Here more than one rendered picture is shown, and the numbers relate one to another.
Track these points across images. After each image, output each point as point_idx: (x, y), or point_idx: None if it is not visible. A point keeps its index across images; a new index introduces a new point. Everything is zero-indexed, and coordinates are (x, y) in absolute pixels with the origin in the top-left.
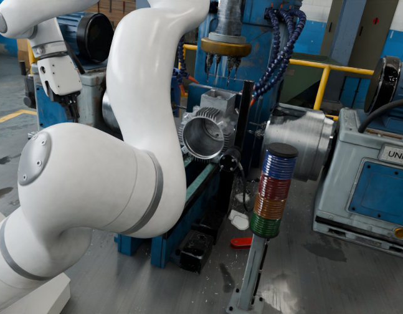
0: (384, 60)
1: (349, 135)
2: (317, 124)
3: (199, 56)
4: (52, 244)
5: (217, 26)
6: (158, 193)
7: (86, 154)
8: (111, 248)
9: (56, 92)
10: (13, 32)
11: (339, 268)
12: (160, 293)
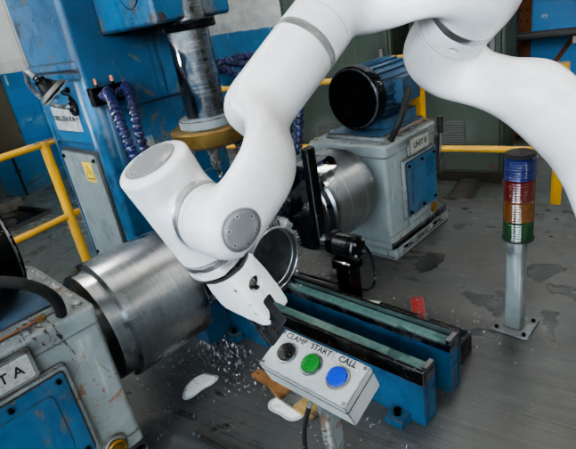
0: (357, 70)
1: (390, 149)
2: (351, 159)
3: (119, 178)
4: None
5: (203, 108)
6: None
7: None
8: (417, 434)
9: (285, 301)
10: (264, 231)
11: (455, 260)
12: (504, 388)
